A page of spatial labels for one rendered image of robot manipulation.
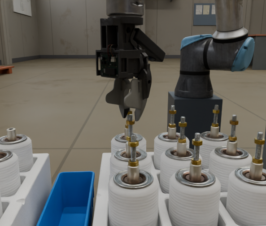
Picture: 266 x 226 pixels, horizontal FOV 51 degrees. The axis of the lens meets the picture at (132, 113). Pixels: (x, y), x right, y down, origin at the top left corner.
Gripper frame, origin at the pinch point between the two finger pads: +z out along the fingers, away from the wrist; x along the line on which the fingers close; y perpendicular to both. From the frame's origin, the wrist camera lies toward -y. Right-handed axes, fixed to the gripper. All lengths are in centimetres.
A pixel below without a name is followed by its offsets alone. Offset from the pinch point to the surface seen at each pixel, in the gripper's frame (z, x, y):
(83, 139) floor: 35, -76, -40
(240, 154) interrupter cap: 9.7, 18.1, -16.8
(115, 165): 10.8, 0.1, 5.4
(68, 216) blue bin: 34.6, -22.3, 4.4
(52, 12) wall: -118, -845, -481
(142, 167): 11.1, 4.5, 1.5
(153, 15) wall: -108, -601, -720
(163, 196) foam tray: 17.0, 9.0, -0.1
